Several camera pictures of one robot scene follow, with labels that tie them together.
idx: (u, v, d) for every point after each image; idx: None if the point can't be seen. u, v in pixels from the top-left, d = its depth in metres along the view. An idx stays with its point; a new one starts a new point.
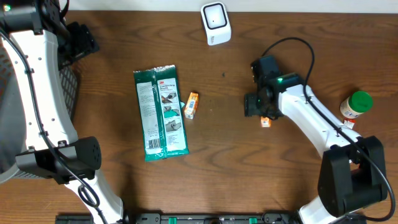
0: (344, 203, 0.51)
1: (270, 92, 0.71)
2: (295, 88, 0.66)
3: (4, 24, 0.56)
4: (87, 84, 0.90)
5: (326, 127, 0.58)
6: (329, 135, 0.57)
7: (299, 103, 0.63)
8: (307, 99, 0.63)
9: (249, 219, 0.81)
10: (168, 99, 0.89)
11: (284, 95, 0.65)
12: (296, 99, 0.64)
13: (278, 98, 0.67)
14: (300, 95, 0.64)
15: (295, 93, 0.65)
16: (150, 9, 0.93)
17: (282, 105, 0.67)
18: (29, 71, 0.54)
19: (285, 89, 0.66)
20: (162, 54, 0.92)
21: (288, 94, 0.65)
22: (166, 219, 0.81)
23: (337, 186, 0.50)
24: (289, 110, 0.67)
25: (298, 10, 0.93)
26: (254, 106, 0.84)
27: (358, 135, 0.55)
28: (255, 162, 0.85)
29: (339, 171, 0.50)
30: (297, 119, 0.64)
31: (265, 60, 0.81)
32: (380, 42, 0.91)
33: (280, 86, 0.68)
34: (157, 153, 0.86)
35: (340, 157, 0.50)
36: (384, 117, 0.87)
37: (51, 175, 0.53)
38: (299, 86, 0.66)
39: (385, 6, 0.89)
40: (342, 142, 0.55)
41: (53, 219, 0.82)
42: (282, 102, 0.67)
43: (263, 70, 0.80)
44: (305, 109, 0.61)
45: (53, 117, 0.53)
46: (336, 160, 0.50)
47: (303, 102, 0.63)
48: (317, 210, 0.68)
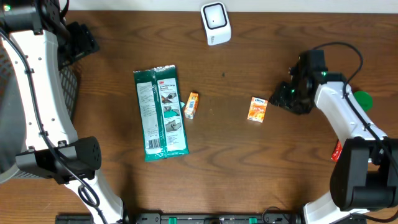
0: (353, 195, 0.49)
1: (310, 84, 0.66)
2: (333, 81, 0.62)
3: (5, 25, 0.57)
4: (87, 84, 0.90)
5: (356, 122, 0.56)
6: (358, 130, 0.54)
7: (335, 97, 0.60)
8: (344, 95, 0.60)
9: (249, 219, 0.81)
10: (168, 99, 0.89)
11: (323, 87, 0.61)
12: (333, 93, 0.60)
13: (317, 89, 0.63)
14: (337, 89, 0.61)
15: (334, 86, 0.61)
16: (150, 9, 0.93)
17: (318, 97, 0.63)
18: (29, 71, 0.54)
19: (326, 83, 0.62)
20: (162, 54, 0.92)
21: (328, 88, 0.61)
22: (166, 219, 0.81)
23: (351, 175, 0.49)
24: (322, 101, 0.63)
25: (299, 10, 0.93)
26: (281, 96, 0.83)
27: (385, 135, 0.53)
28: (255, 162, 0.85)
29: (357, 160, 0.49)
30: (326, 111, 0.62)
31: (315, 52, 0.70)
32: (380, 42, 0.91)
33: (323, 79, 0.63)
34: (157, 153, 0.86)
35: (362, 147, 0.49)
36: (384, 117, 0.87)
37: (51, 175, 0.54)
38: (340, 83, 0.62)
39: (385, 5, 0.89)
40: (368, 137, 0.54)
41: (53, 219, 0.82)
42: (319, 93, 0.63)
43: (310, 63, 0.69)
44: (339, 102, 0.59)
45: (53, 117, 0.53)
46: (357, 149, 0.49)
47: (339, 96, 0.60)
48: (323, 205, 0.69)
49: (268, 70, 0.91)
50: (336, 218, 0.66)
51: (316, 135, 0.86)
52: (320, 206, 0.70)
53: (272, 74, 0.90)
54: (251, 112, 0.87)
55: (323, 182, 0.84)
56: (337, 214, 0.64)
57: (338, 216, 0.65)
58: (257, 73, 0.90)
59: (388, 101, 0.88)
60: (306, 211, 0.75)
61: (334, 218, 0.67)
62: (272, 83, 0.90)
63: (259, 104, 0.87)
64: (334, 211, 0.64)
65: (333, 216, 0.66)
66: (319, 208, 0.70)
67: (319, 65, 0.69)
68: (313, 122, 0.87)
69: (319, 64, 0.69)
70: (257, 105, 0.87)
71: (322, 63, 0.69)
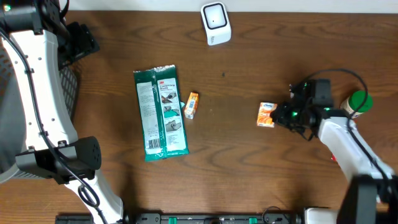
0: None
1: (313, 119, 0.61)
2: (339, 119, 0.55)
3: (4, 24, 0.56)
4: (87, 84, 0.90)
5: (366, 165, 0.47)
6: (363, 166, 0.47)
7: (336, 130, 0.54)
8: (348, 129, 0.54)
9: (249, 219, 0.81)
10: (168, 99, 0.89)
11: (327, 122, 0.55)
12: (337, 127, 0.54)
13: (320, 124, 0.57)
14: (344, 127, 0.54)
15: (338, 121, 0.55)
16: (150, 9, 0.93)
17: (322, 132, 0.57)
18: (29, 71, 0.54)
19: (329, 117, 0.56)
20: (162, 54, 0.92)
21: (332, 122, 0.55)
22: (166, 219, 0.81)
23: (358, 212, 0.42)
24: (328, 138, 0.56)
25: (299, 11, 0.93)
26: (282, 116, 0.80)
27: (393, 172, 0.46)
28: (256, 162, 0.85)
29: (365, 198, 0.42)
30: (324, 140, 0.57)
31: (321, 81, 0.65)
32: (379, 42, 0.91)
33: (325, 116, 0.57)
34: (157, 153, 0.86)
35: (372, 185, 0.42)
36: (384, 117, 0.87)
37: (51, 175, 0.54)
38: (343, 116, 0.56)
39: (385, 6, 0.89)
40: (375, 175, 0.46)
41: (53, 219, 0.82)
42: (322, 129, 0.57)
43: (314, 93, 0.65)
44: (344, 139, 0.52)
45: (53, 117, 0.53)
46: (364, 183, 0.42)
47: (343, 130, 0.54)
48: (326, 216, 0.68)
49: (268, 70, 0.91)
50: None
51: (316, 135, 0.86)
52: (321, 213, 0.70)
53: (272, 74, 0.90)
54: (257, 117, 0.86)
55: (323, 182, 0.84)
56: None
57: None
58: (257, 73, 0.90)
59: (389, 101, 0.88)
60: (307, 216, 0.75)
61: None
62: (272, 83, 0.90)
63: (267, 109, 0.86)
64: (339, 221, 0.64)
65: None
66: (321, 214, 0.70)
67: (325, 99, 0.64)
68: None
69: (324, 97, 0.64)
70: (267, 111, 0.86)
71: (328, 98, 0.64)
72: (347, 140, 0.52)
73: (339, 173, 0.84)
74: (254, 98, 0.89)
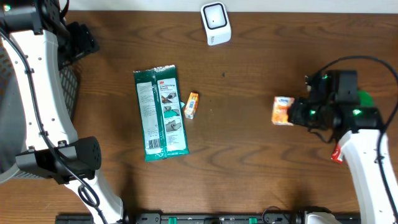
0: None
1: (338, 119, 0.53)
2: (371, 138, 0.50)
3: (4, 25, 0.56)
4: (87, 84, 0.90)
5: (388, 213, 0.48)
6: (386, 217, 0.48)
7: (365, 158, 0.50)
8: (378, 159, 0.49)
9: (249, 219, 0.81)
10: (168, 99, 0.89)
11: (354, 139, 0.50)
12: (367, 156, 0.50)
13: (344, 132, 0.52)
14: (373, 153, 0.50)
15: (368, 141, 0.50)
16: (150, 9, 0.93)
17: (343, 142, 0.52)
18: (29, 71, 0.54)
19: (357, 129, 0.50)
20: (162, 55, 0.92)
21: (359, 141, 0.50)
22: (166, 219, 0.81)
23: None
24: (350, 156, 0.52)
25: (299, 11, 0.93)
26: (298, 114, 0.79)
27: None
28: (256, 162, 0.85)
29: None
30: (344, 154, 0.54)
31: (346, 74, 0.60)
32: (379, 42, 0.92)
33: (353, 118, 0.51)
34: (157, 153, 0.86)
35: None
36: (385, 117, 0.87)
37: (51, 175, 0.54)
38: (375, 130, 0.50)
39: (385, 6, 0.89)
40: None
41: (53, 219, 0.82)
42: (344, 139, 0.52)
43: (338, 88, 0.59)
44: (372, 178, 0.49)
45: (53, 117, 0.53)
46: None
47: (372, 160, 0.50)
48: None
49: (268, 70, 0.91)
50: None
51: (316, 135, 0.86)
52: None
53: (272, 74, 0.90)
54: (272, 117, 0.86)
55: (323, 182, 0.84)
56: None
57: None
58: (257, 73, 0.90)
59: (389, 101, 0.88)
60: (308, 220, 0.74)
61: None
62: (272, 83, 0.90)
63: (282, 105, 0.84)
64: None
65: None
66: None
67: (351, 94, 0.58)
68: None
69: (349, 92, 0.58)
70: (282, 106, 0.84)
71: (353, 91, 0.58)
72: (374, 172, 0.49)
73: (339, 173, 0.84)
74: (255, 98, 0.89)
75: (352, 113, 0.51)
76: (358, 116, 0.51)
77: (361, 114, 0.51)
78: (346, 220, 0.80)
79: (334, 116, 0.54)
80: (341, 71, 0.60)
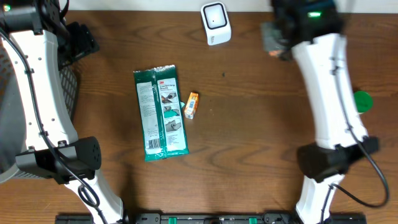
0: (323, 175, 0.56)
1: (293, 24, 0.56)
2: (328, 47, 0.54)
3: (4, 25, 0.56)
4: (87, 84, 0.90)
5: (341, 122, 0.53)
6: (338, 126, 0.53)
7: (322, 68, 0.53)
8: (334, 69, 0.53)
9: (249, 219, 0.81)
10: (168, 99, 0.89)
11: (310, 49, 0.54)
12: (323, 65, 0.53)
13: (302, 47, 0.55)
14: (329, 63, 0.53)
15: (324, 51, 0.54)
16: (150, 9, 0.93)
17: (301, 55, 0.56)
18: (29, 71, 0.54)
19: (315, 41, 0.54)
20: (162, 54, 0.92)
21: (313, 49, 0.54)
22: (166, 219, 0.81)
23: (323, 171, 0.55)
24: (307, 68, 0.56)
25: None
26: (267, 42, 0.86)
27: (365, 135, 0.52)
28: (256, 162, 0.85)
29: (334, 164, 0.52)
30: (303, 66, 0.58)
31: None
32: (379, 42, 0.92)
33: (310, 19, 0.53)
34: (157, 153, 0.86)
35: (337, 157, 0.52)
36: (384, 117, 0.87)
37: (51, 175, 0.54)
38: (333, 35, 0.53)
39: (385, 6, 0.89)
40: (346, 141, 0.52)
41: (53, 219, 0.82)
42: (303, 53, 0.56)
43: None
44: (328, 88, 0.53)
45: (53, 117, 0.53)
46: (332, 157, 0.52)
47: (329, 70, 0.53)
48: (306, 192, 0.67)
49: (268, 70, 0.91)
50: (323, 191, 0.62)
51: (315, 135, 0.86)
52: (302, 200, 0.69)
53: (272, 74, 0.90)
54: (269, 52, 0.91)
55: None
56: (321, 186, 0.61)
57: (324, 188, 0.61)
58: (257, 73, 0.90)
59: (388, 101, 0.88)
60: (300, 210, 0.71)
61: (323, 193, 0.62)
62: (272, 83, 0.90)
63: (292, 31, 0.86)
64: (314, 190, 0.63)
65: (318, 197, 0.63)
66: (304, 201, 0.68)
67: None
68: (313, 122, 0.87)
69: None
70: None
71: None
72: (329, 82, 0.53)
73: None
74: (254, 97, 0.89)
75: (310, 17, 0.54)
76: (314, 20, 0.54)
77: (318, 18, 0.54)
78: (346, 220, 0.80)
79: (289, 18, 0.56)
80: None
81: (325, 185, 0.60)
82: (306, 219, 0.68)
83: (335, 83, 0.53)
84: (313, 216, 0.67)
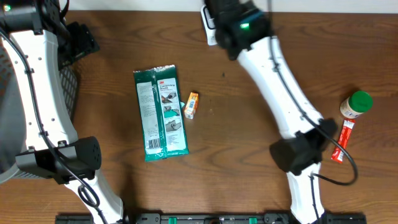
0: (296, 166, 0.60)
1: (229, 38, 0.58)
2: (264, 50, 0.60)
3: (5, 25, 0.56)
4: (87, 84, 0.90)
5: (294, 111, 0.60)
6: (293, 116, 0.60)
7: (265, 68, 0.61)
8: (275, 68, 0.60)
9: (249, 219, 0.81)
10: (168, 99, 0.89)
11: (249, 55, 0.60)
12: (265, 66, 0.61)
13: (242, 54, 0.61)
14: (270, 63, 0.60)
15: (262, 53, 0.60)
16: (150, 9, 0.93)
17: (244, 61, 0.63)
18: (29, 71, 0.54)
19: (251, 47, 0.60)
20: (162, 54, 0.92)
21: (252, 53, 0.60)
22: (166, 219, 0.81)
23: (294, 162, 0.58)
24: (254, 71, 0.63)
25: (299, 11, 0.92)
26: None
27: (319, 118, 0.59)
28: (256, 162, 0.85)
29: (300, 151, 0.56)
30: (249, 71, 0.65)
31: None
32: (379, 42, 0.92)
33: (242, 32, 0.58)
34: (157, 153, 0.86)
35: (300, 142, 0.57)
36: (384, 117, 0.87)
37: (51, 175, 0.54)
38: (265, 38, 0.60)
39: (385, 6, 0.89)
40: (304, 126, 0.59)
41: (53, 219, 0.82)
42: (245, 59, 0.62)
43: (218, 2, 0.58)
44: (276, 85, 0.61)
45: (53, 117, 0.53)
46: (296, 144, 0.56)
47: (272, 69, 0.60)
48: (293, 191, 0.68)
49: None
50: (305, 180, 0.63)
51: None
52: (293, 200, 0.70)
53: None
54: None
55: (324, 182, 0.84)
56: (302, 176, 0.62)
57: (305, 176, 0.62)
58: None
59: (388, 101, 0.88)
60: (293, 210, 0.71)
61: (305, 182, 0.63)
62: None
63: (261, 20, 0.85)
64: (298, 186, 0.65)
65: (303, 191, 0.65)
66: (295, 201, 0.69)
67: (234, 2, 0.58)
68: None
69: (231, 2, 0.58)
70: None
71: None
72: (275, 79, 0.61)
73: (340, 173, 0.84)
74: (254, 97, 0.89)
75: (242, 29, 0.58)
76: (246, 31, 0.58)
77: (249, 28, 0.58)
78: (346, 220, 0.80)
79: (226, 34, 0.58)
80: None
81: (305, 177, 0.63)
82: (303, 218, 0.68)
83: (279, 79, 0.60)
84: (306, 211, 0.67)
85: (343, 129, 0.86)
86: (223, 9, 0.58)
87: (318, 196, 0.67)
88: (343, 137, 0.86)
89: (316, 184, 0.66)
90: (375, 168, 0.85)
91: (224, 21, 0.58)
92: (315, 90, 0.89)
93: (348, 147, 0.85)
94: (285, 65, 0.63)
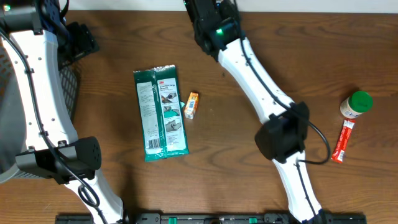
0: (279, 150, 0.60)
1: (208, 42, 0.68)
2: (237, 48, 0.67)
3: (4, 24, 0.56)
4: (86, 84, 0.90)
5: (267, 98, 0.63)
6: (267, 102, 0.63)
7: (239, 64, 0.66)
8: (247, 61, 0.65)
9: (249, 219, 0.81)
10: (168, 99, 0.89)
11: (225, 53, 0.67)
12: (239, 61, 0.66)
13: (219, 53, 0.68)
14: (242, 59, 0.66)
15: (235, 51, 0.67)
16: (150, 9, 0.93)
17: (222, 61, 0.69)
18: (29, 71, 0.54)
19: (226, 47, 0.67)
20: (162, 54, 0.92)
21: (227, 51, 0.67)
22: (166, 219, 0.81)
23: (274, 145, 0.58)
24: (231, 69, 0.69)
25: (299, 11, 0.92)
26: None
27: (291, 101, 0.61)
28: (256, 162, 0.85)
29: (277, 133, 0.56)
30: (229, 69, 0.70)
31: None
32: (379, 42, 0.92)
33: (218, 38, 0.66)
34: (157, 153, 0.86)
35: (277, 124, 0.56)
36: (384, 117, 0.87)
37: (51, 175, 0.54)
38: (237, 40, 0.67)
39: (385, 5, 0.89)
40: (278, 109, 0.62)
41: (53, 219, 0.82)
42: (222, 58, 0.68)
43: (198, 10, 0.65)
44: (249, 77, 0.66)
45: (53, 117, 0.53)
46: (272, 127, 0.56)
47: (244, 63, 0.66)
48: (286, 187, 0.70)
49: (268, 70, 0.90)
50: (293, 173, 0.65)
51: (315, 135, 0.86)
52: (290, 198, 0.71)
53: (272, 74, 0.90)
54: None
55: (324, 182, 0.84)
56: (290, 170, 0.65)
57: (291, 170, 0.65)
58: None
59: (388, 101, 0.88)
60: (291, 208, 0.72)
61: (293, 177, 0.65)
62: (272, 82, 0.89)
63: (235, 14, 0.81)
64: (286, 176, 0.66)
65: (294, 186, 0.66)
66: (291, 199, 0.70)
67: (211, 9, 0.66)
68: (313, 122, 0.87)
69: (209, 10, 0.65)
70: None
71: (210, 3, 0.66)
72: (248, 73, 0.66)
73: (340, 173, 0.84)
74: None
75: (217, 35, 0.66)
76: (222, 35, 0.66)
77: (223, 33, 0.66)
78: (346, 220, 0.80)
79: (205, 40, 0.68)
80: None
81: (291, 167, 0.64)
82: (300, 215, 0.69)
83: (252, 71, 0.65)
84: (303, 207, 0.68)
85: (343, 129, 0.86)
86: (201, 17, 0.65)
87: (309, 184, 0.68)
88: (343, 137, 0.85)
89: (305, 172, 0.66)
90: (376, 168, 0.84)
91: (203, 29, 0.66)
92: (315, 90, 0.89)
93: (348, 147, 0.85)
94: (257, 60, 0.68)
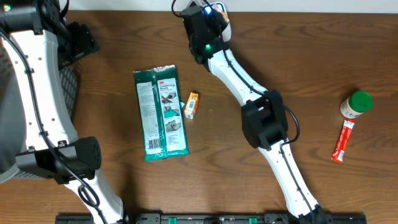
0: (260, 134, 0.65)
1: (199, 56, 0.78)
2: (219, 55, 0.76)
3: (4, 24, 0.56)
4: (87, 84, 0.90)
5: (245, 89, 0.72)
6: (244, 93, 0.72)
7: (222, 66, 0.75)
8: (229, 64, 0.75)
9: (249, 219, 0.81)
10: (168, 99, 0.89)
11: (212, 60, 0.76)
12: (221, 63, 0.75)
13: (208, 61, 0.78)
14: (225, 63, 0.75)
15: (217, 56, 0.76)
16: (150, 9, 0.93)
17: (211, 67, 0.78)
18: (29, 71, 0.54)
19: (212, 56, 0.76)
20: (162, 55, 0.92)
21: (213, 59, 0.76)
22: (166, 219, 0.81)
23: (255, 129, 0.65)
24: (217, 71, 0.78)
25: (299, 11, 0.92)
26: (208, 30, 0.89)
27: (265, 90, 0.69)
28: (256, 163, 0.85)
29: (252, 116, 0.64)
30: (214, 71, 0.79)
31: (194, 17, 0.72)
32: (379, 42, 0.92)
33: (208, 52, 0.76)
34: (157, 153, 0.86)
35: (252, 109, 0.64)
36: (384, 117, 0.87)
37: (51, 175, 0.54)
38: (220, 50, 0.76)
39: (385, 6, 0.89)
40: (254, 97, 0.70)
41: (53, 219, 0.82)
42: (210, 65, 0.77)
43: (194, 29, 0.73)
44: (229, 76, 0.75)
45: (53, 117, 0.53)
46: (248, 111, 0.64)
47: (226, 66, 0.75)
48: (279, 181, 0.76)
49: (268, 70, 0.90)
50: (282, 163, 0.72)
51: (315, 135, 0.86)
52: (285, 194, 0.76)
53: (272, 74, 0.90)
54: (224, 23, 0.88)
55: (323, 182, 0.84)
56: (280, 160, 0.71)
57: (282, 160, 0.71)
58: (257, 71, 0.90)
59: (388, 101, 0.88)
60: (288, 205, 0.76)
61: (282, 166, 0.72)
62: (272, 82, 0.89)
63: (224, 13, 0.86)
64: (274, 165, 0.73)
65: (285, 176, 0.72)
66: (286, 195, 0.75)
67: (204, 28, 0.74)
68: (313, 122, 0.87)
69: (203, 29, 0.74)
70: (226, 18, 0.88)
71: (204, 22, 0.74)
72: (229, 73, 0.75)
73: (339, 173, 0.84)
74: None
75: (207, 50, 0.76)
76: (211, 50, 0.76)
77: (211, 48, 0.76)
78: (346, 220, 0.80)
79: (198, 54, 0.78)
80: (192, 16, 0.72)
81: (277, 154, 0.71)
82: (296, 210, 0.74)
83: (232, 71, 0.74)
84: (298, 201, 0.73)
85: (343, 129, 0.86)
86: (196, 34, 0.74)
87: (297, 172, 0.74)
88: (343, 137, 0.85)
89: (290, 159, 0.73)
90: (376, 168, 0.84)
91: (196, 45, 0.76)
92: (315, 90, 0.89)
93: (348, 147, 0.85)
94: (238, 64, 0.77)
